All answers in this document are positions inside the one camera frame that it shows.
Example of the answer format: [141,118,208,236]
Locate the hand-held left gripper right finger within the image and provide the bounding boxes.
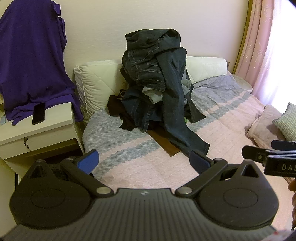
[174,151,266,199]

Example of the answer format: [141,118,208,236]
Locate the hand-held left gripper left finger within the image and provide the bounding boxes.
[23,149,114,198]

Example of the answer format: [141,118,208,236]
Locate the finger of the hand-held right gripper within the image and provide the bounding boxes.
[242,146,274,166]
[271,140,296,151]

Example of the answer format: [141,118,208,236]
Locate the dark blue jeans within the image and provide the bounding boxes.
[120,89,163,133]
[122,47,210,156]

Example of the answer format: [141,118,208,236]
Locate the person's right forearm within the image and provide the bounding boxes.
[291,192,296,232]

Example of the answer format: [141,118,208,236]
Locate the folded pink blanket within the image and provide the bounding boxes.
[246,105,290,149]

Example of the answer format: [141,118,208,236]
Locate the brown garment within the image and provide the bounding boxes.
[148,128,181,157]

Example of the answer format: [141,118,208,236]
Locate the white nightstand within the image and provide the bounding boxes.
[0,101,85,186]

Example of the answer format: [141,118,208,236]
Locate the striped pink blue bedspread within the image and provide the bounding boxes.
[82,74,296,194]

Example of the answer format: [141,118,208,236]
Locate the black garment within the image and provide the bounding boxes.
[107,95,139,131]

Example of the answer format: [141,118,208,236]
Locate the black smartphone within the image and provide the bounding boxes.
[32,102,46,126]

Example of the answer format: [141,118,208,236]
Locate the white quilted pillow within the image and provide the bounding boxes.
[73,60,127,121]
[186,56,228,83]

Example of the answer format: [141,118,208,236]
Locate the light grey garment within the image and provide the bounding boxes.
[142,86,166,104]

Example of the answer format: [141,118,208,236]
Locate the pink curtain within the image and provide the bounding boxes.
[235,0,296,105]

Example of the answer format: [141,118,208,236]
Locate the purple shirt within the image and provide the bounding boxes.
[0,0,84,126]

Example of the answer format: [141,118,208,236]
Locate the dark grey jeans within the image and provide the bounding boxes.
[125,28,181,55]

